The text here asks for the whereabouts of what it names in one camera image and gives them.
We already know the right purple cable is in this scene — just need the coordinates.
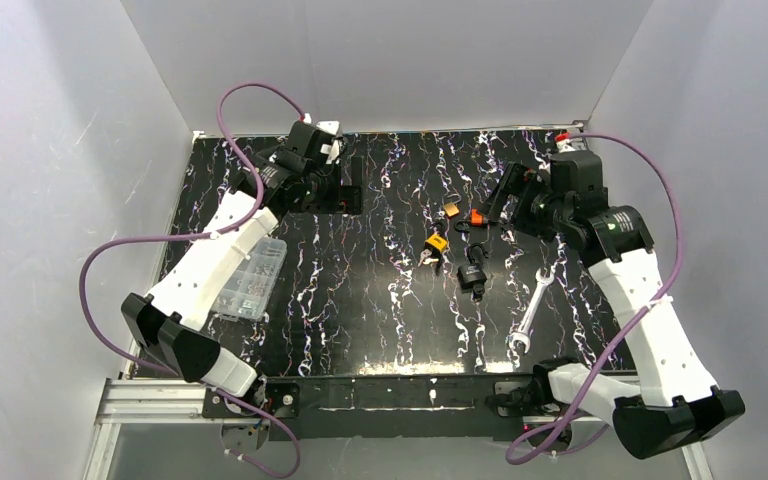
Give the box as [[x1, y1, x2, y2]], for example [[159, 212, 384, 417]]
[[505, 133, 684, 466]]

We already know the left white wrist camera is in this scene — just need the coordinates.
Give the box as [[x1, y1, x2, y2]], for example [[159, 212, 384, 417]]
[[302, 113, 346, 165]]

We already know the black padlock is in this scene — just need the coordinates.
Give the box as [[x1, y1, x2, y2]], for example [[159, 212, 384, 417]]
[[457, 243, 488, 302]]

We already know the clear plastic screw box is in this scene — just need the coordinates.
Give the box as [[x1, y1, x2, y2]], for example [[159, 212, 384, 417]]
[[211, 237, 287, 322]]

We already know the silver open-end wrench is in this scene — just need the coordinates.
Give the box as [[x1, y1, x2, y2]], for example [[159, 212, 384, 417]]
[[508, 268, 555, 353]]

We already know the aluminium frame rail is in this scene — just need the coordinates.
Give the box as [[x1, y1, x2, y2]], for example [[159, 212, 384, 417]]
[[82, 378, 208, 480]]

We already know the small brass padlock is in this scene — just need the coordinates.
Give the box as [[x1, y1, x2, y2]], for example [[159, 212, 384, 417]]
[[442, 195, 461, 218]]

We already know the orange padlock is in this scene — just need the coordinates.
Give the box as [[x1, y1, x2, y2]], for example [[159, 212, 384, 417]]
[[453, 209, 493, 234]]

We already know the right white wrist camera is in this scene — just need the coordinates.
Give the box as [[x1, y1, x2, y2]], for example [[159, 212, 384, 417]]
[[544, 132, 582, 172]]

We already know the yellow padlock with keys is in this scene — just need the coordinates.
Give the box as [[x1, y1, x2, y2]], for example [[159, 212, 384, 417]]
[[418, 232, 448, 276]]

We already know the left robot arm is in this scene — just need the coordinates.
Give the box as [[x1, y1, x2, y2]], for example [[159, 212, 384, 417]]
[[121, 120, 362, 398]]

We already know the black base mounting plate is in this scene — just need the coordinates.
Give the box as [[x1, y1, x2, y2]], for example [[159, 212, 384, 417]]
[[201, 374, 597, 443]]

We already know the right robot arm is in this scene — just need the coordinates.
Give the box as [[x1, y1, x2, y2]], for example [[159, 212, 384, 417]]
[[481, 150, 746, 459]]

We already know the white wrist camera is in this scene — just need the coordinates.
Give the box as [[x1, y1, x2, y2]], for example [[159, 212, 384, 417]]
[[302, 113, 346, 165], [544, 132, 582, 172]]

